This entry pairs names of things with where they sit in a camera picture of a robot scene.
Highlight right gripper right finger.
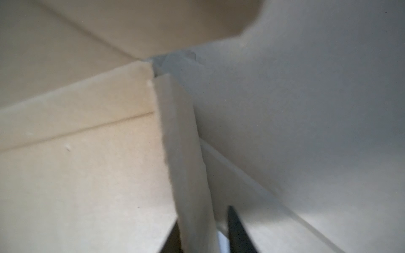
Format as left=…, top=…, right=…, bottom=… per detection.
left=227, top=206, right=258, bottom=253

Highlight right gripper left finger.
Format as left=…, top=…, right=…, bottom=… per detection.
left=160, top=222, right=183, bottom=253

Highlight brown cardboard box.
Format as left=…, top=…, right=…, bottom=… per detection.
left=1, top=1, right=405, bottom=253

